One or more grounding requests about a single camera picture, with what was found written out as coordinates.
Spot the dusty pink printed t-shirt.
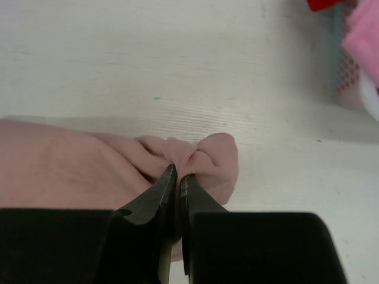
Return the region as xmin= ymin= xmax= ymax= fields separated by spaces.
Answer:
xmin=0 ymin=118 xmax=239 ymax=262

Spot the red t-shirt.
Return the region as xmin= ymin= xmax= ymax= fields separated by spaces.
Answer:
xmin=306 ymin=0 xmax=341 ymax=12

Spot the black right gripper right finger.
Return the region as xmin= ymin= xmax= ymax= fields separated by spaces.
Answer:
xmin=180 ymin=175 xmax=346 ymax=283

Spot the bright pink t-shirt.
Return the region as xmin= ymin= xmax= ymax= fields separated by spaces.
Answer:
xmin=342 ymin=1 xmax=378 ymax=87

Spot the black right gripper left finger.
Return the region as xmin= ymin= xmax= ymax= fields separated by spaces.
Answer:
xmin=1 ymin=165 xmax=177 ymax=283

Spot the white plastic laundry basket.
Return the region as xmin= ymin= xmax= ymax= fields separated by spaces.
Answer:
xmin=333 ymin=1 xmax=378 ymax=120

